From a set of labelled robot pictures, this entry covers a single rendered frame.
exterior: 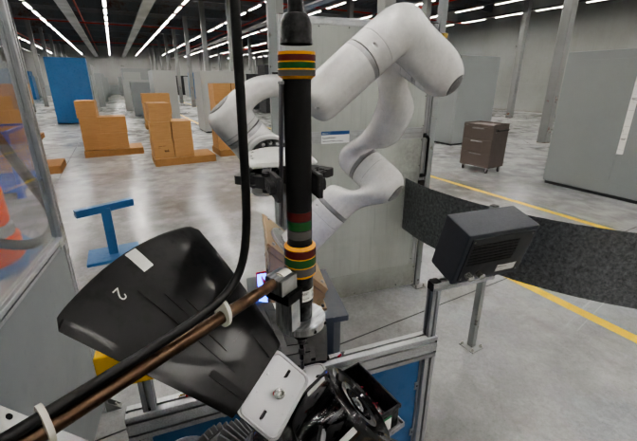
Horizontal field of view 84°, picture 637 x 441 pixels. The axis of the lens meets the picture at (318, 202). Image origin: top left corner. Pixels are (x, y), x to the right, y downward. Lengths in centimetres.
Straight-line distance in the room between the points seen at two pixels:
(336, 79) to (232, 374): 50
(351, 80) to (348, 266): 220
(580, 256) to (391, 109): 156
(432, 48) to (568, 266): 169
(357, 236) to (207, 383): 230
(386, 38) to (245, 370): 59
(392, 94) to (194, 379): 76
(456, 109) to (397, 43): 945
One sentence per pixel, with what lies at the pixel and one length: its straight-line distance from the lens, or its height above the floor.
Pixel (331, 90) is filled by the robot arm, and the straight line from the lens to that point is 67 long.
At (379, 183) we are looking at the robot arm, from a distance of 108.
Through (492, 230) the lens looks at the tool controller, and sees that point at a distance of 113.
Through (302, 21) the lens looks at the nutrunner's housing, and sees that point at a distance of 43.
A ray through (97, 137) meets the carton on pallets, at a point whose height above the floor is 44.
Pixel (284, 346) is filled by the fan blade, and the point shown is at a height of 119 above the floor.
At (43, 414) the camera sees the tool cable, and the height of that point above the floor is 141.
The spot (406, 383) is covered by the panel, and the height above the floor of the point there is 68.
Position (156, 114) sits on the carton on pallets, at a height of 102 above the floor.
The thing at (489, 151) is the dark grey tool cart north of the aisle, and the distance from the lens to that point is 721.
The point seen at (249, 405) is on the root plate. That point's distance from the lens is 51.
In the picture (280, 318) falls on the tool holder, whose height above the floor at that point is 132.
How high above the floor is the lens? 163
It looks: 19 degrees down
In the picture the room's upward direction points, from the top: straight up
